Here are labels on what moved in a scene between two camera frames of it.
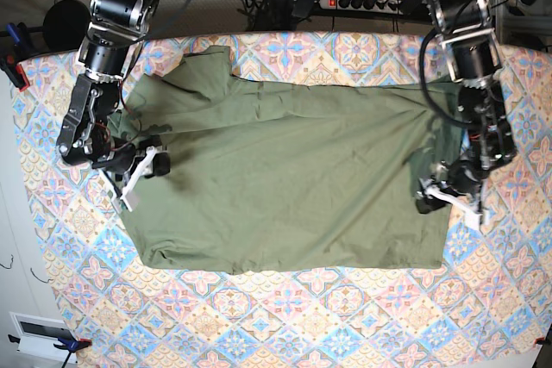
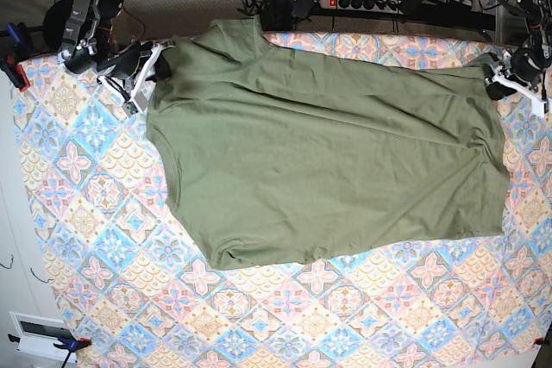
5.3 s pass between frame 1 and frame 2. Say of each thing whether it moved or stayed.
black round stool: stayed
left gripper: moved
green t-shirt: moved
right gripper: moved
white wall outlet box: stayed
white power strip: stayed
